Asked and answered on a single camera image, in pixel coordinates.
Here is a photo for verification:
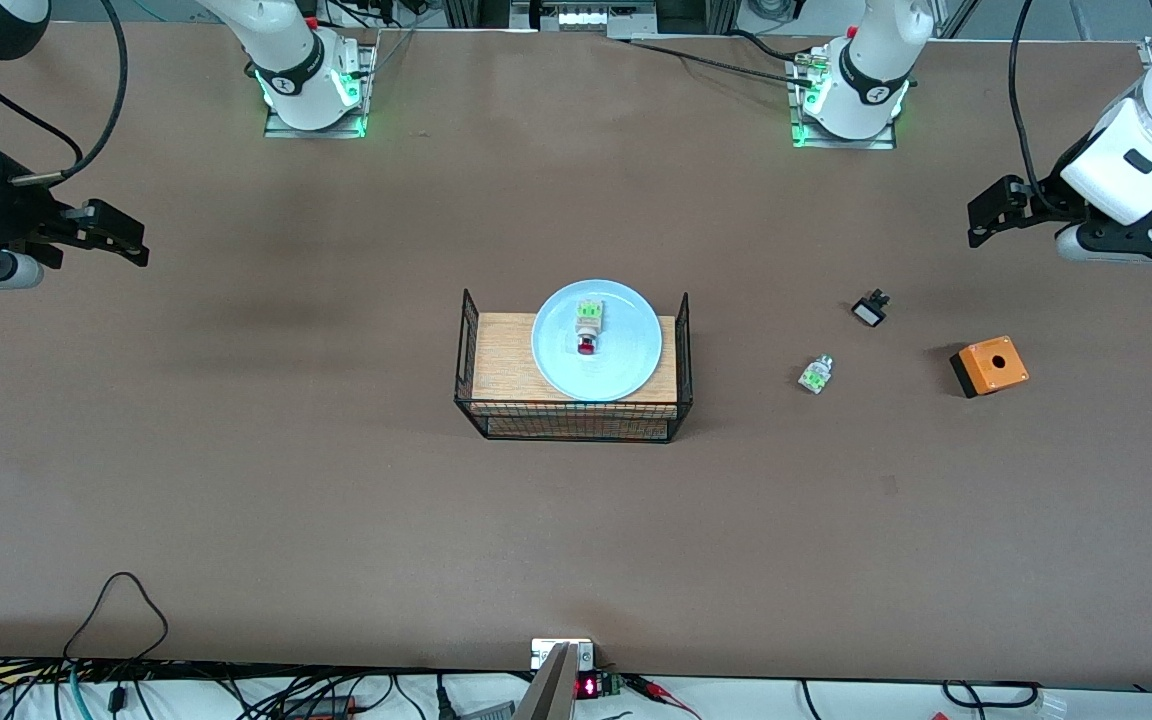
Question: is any grey angled beam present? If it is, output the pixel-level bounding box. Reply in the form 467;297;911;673
514;642;577;720

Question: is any orange button enclosure box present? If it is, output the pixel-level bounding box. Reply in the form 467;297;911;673
949;336;1030;399

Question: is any red black clip lead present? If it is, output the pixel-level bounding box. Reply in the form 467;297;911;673
626;675;705;720

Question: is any light blue round plate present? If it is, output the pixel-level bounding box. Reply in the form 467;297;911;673
531;279;664;403

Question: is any aluminium frame structure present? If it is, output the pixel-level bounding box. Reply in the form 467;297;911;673
441;0;742;41

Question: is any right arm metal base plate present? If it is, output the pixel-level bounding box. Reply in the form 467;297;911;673
264;42;378;140

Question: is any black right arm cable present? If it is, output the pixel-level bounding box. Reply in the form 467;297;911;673
0;0;129;189

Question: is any black looped cable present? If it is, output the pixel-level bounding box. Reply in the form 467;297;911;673
63;572;170;663

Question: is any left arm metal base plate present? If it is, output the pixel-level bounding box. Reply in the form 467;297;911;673
786;50;899;151

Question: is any black base cable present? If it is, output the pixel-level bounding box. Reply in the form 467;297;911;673
626;30;817;89

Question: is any wooden board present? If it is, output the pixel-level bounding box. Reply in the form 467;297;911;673
472;314;680;409

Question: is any silver metal bracket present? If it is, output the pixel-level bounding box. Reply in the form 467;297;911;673
531;638;595;671

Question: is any red push button switch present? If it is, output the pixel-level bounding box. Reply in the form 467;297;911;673
575;299;606;358

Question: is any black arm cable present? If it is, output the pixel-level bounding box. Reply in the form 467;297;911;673
0;0;129;189
1009;0;1072;216

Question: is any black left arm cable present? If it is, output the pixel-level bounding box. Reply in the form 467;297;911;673
1009;0;1072;216

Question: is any black wire basket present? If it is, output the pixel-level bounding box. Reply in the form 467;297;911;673
454;291;694;447

